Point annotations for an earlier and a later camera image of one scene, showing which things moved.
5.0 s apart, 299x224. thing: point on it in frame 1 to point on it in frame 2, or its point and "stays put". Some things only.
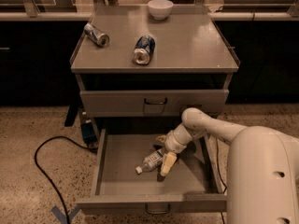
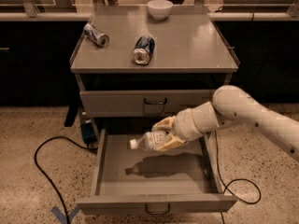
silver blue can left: (102, 38) stays put
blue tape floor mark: (62, 217) stays put
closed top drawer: (151, 103) stays put
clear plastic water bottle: (149, 162) to (149, 141)
